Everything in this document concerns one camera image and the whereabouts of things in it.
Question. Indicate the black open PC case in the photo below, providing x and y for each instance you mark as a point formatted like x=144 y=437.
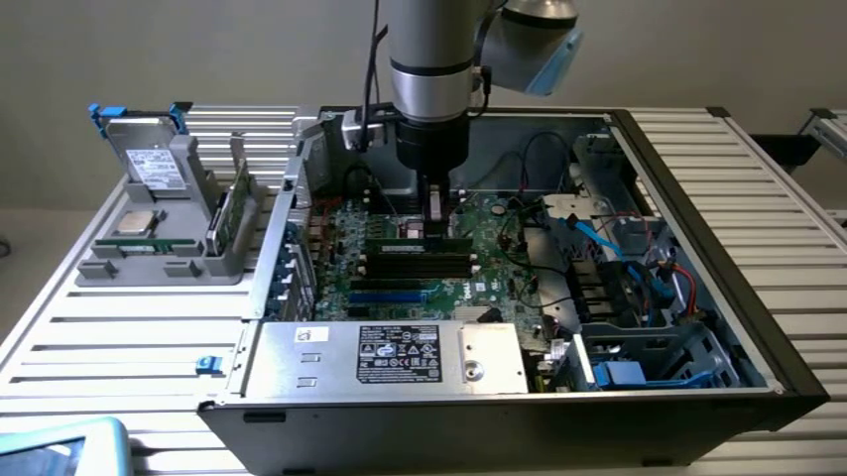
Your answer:
x=516 y=436

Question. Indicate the black case fan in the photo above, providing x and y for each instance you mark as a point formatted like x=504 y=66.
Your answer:
x=625 y=292

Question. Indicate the green graphics card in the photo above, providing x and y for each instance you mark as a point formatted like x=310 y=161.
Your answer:
x=228 y=213

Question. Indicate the silver chipset heatsink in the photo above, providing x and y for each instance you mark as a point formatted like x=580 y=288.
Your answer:
x=473 y=314

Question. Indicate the blue disk carrier tray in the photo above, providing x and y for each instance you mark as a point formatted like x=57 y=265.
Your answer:
x=619 y=374

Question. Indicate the metal slat side table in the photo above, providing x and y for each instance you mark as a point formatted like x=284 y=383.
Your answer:
x=827 y=126

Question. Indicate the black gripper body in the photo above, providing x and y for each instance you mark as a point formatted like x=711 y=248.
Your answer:
x=433 y=144

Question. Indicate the silver CPU chip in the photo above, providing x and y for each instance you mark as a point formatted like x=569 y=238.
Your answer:
x=137 y=223

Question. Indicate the green motherboard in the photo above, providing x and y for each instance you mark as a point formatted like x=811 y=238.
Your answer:
x=409 y=307

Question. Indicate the grey metal disk bay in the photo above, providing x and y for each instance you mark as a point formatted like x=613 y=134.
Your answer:
x=668 y=357

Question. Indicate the blue expansion slot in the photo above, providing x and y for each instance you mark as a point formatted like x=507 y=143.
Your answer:
x=385 y=297

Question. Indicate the grey parts rack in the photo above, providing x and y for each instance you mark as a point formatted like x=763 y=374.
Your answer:
x=158 y=268

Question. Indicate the black expansion slot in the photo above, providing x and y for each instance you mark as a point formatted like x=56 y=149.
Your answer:
x=387 y=284

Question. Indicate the hard disk in blue carrier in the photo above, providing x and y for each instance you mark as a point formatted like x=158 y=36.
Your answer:
x=148 y=158

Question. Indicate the green RAM stick black chips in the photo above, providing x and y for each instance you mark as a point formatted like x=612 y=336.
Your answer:
x=396 y=245

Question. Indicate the green RAM stick white label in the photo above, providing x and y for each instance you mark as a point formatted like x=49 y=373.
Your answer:
x=145 y=246

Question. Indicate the small blue plastic clip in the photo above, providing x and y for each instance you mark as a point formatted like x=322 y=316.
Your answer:
x=209 y=365

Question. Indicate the teal framed device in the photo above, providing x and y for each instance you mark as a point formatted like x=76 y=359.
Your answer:
x=78 y=446

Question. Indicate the silver power supply unit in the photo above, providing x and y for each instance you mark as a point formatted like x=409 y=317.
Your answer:
x=384 y=357

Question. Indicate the black RAM slot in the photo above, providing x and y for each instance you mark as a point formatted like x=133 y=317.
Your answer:
x=416 y=257
x=416 y=265

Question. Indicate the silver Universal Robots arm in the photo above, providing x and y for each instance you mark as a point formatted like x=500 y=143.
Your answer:
x=427 y=59

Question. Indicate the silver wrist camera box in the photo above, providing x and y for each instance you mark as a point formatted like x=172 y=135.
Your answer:
x=360 y=130

